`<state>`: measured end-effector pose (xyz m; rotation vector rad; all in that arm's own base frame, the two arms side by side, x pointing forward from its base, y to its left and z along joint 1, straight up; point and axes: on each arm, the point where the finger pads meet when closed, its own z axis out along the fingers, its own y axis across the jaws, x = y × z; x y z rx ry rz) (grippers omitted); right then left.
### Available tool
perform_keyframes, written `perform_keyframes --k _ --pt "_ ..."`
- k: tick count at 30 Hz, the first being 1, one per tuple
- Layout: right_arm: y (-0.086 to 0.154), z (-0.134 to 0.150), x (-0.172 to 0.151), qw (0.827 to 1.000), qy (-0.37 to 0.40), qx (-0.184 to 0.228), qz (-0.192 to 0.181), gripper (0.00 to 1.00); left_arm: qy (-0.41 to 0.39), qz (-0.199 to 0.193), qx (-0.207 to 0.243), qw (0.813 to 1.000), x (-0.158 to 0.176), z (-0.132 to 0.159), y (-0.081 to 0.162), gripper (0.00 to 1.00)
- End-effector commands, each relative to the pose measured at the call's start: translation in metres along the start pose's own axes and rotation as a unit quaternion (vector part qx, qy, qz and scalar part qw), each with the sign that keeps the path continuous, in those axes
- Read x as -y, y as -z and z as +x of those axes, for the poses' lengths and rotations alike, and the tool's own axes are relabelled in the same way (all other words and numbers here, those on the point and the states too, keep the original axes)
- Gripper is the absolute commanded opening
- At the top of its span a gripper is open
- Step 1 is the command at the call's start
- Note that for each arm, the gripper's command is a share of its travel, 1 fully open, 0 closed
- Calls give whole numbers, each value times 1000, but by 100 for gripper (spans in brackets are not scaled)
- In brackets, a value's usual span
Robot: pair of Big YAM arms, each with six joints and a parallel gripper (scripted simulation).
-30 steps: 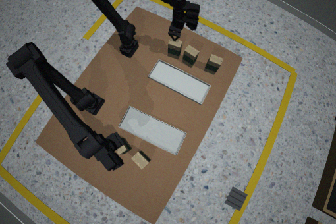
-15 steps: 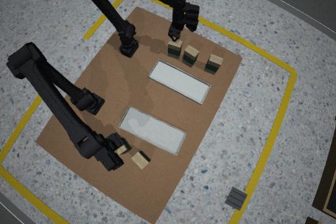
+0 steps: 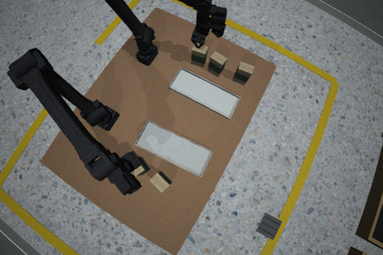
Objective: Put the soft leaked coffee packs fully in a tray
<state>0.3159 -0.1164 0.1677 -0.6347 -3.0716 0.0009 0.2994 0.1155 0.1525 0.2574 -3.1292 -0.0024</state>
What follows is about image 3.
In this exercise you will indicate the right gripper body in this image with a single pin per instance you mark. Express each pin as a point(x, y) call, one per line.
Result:
point(134, 159)

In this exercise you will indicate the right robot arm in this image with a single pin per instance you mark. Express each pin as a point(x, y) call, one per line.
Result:
point(43, 81)

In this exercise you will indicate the brown and green rectangular block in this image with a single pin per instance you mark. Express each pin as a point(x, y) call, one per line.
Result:
point(161, 181)
point(143, 168)
point(243, 73)
point(198, 55)
point(216, 64)

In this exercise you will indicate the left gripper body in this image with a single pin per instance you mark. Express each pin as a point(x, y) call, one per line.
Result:
point(196, 36)

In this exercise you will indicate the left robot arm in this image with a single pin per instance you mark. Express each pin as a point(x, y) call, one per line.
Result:
point(144, 41)

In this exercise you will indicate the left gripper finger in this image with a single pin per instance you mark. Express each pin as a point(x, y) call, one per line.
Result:
point(201, 43)

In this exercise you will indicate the white shallow rectangular tray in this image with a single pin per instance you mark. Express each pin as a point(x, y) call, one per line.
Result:
point(174, 148)
point(209, 95)

